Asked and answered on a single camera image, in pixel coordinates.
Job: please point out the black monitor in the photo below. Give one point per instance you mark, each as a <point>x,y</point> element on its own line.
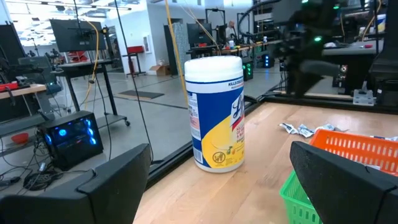
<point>200,34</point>

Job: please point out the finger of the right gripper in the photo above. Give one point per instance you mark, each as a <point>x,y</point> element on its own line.
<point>293,87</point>
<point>306,85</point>

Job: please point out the person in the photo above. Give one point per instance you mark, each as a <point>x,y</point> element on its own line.
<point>230,31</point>

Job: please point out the computer tower coloured lights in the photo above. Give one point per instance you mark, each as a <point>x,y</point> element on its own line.
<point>71,140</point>

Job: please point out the grey partition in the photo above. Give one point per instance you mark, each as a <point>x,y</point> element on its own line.
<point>182,46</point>

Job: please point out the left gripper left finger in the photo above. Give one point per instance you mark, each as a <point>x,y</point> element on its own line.
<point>93,202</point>

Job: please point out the white first aid packet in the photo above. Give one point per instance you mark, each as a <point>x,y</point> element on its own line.
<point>288,127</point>
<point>305,131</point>
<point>370,166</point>
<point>385,137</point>
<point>326,127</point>

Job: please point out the computer tower blue lights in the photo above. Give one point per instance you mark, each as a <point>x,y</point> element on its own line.
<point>340,76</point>
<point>267,61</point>

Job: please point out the silver mounting bracket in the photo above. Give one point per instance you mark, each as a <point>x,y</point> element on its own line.
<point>363,97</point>

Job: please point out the white wall panel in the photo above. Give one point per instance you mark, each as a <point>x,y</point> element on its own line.
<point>146,44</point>

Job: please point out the red box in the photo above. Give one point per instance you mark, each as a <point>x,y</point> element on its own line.
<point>135,49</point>

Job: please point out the computer tower green lights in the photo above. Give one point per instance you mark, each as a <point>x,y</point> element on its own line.
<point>247,71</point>

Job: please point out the black metal rack frame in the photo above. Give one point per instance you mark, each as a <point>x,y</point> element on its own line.
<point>206,21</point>

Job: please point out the wooden desk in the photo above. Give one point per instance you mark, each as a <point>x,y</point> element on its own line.
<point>18,90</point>

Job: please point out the black rolling monitor stand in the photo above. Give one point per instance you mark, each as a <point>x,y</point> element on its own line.
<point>77,35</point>

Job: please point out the green plastic basket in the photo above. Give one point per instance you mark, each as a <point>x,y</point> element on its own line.
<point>293,205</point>

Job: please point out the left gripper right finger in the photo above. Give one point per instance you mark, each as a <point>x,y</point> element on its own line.
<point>348,193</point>

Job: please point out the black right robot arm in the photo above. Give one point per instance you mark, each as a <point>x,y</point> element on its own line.
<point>311,18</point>

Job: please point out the orange plastic basket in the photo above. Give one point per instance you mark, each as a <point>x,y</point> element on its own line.
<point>357,149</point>

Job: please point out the red bowl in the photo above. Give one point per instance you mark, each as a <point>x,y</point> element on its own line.
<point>19,137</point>

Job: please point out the dark floor mat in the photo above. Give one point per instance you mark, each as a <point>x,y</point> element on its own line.
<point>141,94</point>

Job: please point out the black aluminium table frame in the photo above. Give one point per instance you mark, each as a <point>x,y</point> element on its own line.
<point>168,165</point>

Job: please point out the small black stand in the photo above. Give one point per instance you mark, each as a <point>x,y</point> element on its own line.
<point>134,56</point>

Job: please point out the cardboard box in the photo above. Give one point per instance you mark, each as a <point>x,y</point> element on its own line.
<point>160,70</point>

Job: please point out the black desk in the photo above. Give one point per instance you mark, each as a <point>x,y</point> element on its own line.
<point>351,51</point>

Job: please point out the Lysol wipes canister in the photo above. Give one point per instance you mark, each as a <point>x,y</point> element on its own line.
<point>214,124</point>

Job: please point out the wooden workbench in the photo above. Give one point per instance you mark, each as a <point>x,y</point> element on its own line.
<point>248,47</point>

